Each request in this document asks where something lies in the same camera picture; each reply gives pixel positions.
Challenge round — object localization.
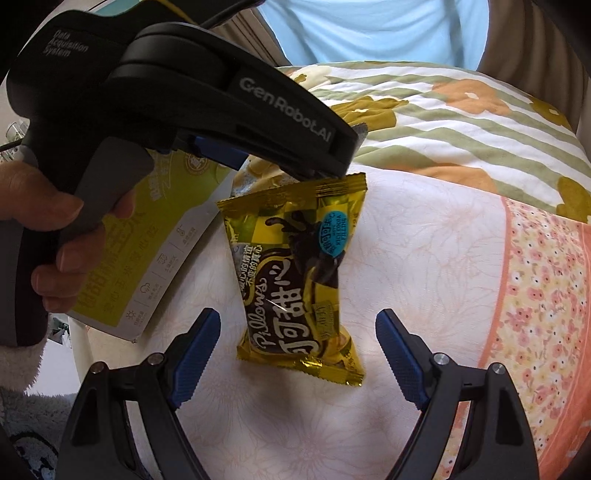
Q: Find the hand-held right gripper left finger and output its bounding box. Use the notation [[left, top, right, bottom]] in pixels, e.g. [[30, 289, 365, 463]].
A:
[[60, 308, 222, 480]]

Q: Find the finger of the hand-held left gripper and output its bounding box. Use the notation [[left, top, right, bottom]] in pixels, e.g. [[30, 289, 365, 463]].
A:
[[159, 134, 347, 182]]

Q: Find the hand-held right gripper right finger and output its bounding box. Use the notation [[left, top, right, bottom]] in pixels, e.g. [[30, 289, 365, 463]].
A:
[[375, 309, 532, 480]]

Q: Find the yellow chocolate snack packet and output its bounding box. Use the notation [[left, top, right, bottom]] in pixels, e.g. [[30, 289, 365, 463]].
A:
[[217, 172, 369, 387]]

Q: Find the person's left forearm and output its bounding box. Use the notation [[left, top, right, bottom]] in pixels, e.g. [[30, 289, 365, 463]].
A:
[[0, 342, 88, 480]]

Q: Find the person's left hand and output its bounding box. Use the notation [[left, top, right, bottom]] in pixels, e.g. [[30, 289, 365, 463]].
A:
[[0, 161, 137, 315]]

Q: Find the brown curtain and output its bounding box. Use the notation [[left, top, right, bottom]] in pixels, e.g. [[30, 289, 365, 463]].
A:
[[475, 0, 583, 134], [208, 14, 296, 68]]

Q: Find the peach floral quilt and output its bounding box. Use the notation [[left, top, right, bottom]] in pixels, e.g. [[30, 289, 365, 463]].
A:
[[69, 161, 591, 480]]

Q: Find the green cardboard box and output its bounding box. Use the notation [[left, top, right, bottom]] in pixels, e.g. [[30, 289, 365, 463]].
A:
[[67, 152, 238, 343]]

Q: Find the light blue cloth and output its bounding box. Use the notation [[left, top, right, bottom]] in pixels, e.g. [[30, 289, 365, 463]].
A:
[[256, 0, 490, 68]]

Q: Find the green striped floral blanket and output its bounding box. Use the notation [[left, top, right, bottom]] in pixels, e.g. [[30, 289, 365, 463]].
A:
[[277, 62, 591, 217]]

